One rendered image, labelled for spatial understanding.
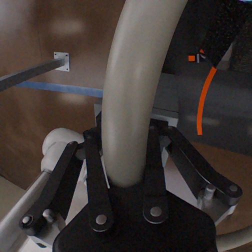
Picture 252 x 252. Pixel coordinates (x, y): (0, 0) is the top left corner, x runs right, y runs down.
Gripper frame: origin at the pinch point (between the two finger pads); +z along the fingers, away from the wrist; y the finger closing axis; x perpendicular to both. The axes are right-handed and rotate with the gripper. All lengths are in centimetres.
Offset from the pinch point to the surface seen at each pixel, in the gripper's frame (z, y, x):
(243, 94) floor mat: 89, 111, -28
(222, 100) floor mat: 97, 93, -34
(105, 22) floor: 129, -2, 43
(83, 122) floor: 159, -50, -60
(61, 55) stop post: 151, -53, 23
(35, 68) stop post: 112, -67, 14
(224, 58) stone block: 40, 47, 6
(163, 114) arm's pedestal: 41.8, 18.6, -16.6
